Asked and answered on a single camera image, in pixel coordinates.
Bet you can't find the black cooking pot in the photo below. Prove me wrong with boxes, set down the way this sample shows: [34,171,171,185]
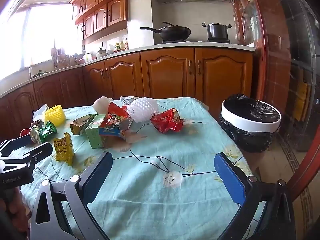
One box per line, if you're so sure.
[202,22,232,40]

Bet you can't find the red snack wrapper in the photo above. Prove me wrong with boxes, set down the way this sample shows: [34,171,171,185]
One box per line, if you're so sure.
[150,108,184,133]

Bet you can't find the black wok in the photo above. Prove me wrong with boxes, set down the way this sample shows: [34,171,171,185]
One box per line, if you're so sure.
[139,22,192,42]

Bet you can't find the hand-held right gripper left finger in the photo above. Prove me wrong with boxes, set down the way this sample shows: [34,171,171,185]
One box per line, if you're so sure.
[29,151,114,240]

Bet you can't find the knife block with utensils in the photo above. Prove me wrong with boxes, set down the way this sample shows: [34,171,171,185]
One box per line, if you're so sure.
[50,47,66,68]

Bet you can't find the wooden base cabinets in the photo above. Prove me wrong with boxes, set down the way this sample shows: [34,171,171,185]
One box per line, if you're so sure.
[0,47,254,140]

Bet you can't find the yellow snack packet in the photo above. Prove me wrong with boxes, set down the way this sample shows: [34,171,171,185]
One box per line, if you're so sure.
[53,132,75,167]

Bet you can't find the green drink carton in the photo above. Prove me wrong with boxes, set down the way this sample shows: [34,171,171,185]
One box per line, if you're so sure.
[85,114,108,149]

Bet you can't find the white foam fruit net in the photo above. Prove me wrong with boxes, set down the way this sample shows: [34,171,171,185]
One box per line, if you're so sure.
[126,97,159,123]

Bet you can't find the red framed glass door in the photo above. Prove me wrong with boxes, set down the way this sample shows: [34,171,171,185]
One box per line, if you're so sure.
[231,0,320,197]

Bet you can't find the person's left hand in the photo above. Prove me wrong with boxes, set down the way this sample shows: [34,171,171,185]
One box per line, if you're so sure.
[0,187,28,233]

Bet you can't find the clear plastic wrapper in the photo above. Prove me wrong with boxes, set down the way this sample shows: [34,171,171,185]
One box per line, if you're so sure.
[120,96,140,105]

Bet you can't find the wooden wall cabinets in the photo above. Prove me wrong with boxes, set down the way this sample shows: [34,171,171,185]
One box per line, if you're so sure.
[70,0,145,42]

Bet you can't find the white bin with black bag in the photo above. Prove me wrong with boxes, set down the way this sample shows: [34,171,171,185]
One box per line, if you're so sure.
[219,94,282,153]

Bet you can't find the white foam block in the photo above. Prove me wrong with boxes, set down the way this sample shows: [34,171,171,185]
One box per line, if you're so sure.
[92,95,114,113]

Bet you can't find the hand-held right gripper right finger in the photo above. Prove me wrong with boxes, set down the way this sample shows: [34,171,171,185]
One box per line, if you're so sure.
[214,152,297,240]

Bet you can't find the green foil snack packet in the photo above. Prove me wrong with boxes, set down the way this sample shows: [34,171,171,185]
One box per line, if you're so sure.
[30,120,57,144]

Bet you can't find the white kitchen countertop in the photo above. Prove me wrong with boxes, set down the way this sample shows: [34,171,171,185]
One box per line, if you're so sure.
[0,41,257,98]

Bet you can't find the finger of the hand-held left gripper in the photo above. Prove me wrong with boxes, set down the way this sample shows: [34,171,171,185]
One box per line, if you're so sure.
[0,135,32,157]
[15,142,54,171]

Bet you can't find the teal floral tablecloth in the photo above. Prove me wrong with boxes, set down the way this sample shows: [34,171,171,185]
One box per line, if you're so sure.
[15,96,266,240]

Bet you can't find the yellow-green snack packet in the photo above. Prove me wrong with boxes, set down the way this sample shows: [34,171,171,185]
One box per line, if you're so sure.
[69,114,98,135]

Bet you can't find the kitchen window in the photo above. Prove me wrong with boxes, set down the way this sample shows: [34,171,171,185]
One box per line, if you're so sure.
[0,1,76,80]

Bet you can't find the yellow foam fruit net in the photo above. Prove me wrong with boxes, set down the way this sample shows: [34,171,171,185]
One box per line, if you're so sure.
[44,105,66,127]

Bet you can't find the colourful cartoon snack packet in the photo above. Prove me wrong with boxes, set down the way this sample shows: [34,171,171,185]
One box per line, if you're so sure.
[99,116,134,139]

